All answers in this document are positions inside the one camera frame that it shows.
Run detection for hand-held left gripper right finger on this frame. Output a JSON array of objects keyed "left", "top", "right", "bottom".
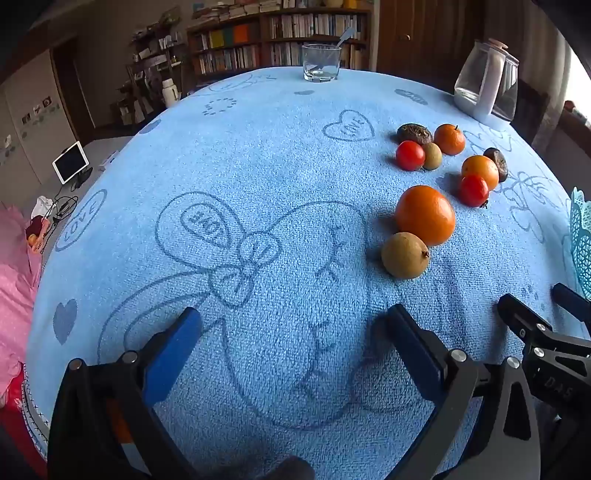
[{"left": 375, "top": 303, "right": 541, "bottom": 480}]

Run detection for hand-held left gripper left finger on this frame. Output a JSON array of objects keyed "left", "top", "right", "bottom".
[{"left": 47, "top": 306, "right": 204, "bottom": 480}]

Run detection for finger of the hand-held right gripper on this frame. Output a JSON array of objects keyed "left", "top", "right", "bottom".
[
  {"left": 497, "top": 293, "right": 591, "bottom": 370},
  {"left": 551, "top": 282, "right": 591, "bottom": 324}
]

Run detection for teal plastic lattice basket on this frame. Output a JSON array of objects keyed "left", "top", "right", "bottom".
[{"left": 561, "top": 187, "right": 591, "bottom": 301}]

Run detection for large tan round fruit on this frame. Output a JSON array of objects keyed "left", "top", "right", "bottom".
[{"left": 381, "top": 232, "right": 431, "bottom": 280}]

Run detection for red tomato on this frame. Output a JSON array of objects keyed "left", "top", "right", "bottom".
[
  {"left": 395, "top": 141, "right": 426, "bottom": 172},
  {"left": 458, "top": 174, "right": 490, "bottom": 208}
]

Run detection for large orange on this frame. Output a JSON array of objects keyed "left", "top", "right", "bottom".
[{"left": 394, "top": 185, "right": 457, "bottom": 247}]

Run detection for dark purple passion fruit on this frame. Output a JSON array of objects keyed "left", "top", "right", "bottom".
[
  {"left": 396, "top": 123, "right": 434, "bottom": 145},
  {"left": 483, "top": 147, "right": 509, "bottom": 183}
]

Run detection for small tan round fruit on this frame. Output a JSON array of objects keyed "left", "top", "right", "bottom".
[{"left": 422, "top": 142, "right": 443, "bottom": 171}]

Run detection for pink cloth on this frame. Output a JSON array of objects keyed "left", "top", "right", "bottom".
[{"left": 0, "top": 203, "right": 44, "bottom": 407}]

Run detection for red cloth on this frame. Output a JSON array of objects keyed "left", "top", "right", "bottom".
[{"left": 0, "top": 369, "right": 49, "bottom": 480}]

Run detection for dark wooden chair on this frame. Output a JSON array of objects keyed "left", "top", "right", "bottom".
[{"left": 510, "top": 78, "right": 550, "bottom": 144}]

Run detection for white cloth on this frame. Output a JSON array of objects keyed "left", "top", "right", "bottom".
[{"left": 31, "top": 196, "right": 57, "bottom": 219}]

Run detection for window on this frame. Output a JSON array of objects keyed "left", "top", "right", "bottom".
[{"left": 561, "top": 41, "right": 591, "bottom": 121}]

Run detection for white tablet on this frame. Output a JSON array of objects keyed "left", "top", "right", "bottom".
[{"left": 52, "top": 141, "right": 90, "bottom": 184}]

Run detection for blue printed towel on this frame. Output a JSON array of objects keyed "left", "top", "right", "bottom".
[{"left": 25, "top": 67, "right": 591, "bottom": 480}]

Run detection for cluttered storage rack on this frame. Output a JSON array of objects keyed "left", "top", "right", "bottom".
[{"left": 111, "top": 14, "right": 188, "bottom": 130}]

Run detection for brown wooden door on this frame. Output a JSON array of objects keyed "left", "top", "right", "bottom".
[{"left": 376, "top": 0, "right": 485, "bottom": 93}]

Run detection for clear glass cup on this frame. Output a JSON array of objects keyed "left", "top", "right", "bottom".
[{"left": 302, "top": 44, "right": 342, "bottom": 84}]

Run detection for wooden bookshelf with books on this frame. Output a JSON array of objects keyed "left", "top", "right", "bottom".
[{"left": 186, "top": 0, "right": 375, "bottom": 88}]

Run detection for black cables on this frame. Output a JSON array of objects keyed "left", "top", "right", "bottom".
[{"left": 46, "top": 196, "right": 81, "bottom": 227}]

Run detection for glass kettle with white handle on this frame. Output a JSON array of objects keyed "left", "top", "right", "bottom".
[{"left": 454, "top": 39, "right": 520, "bottom": 129}]

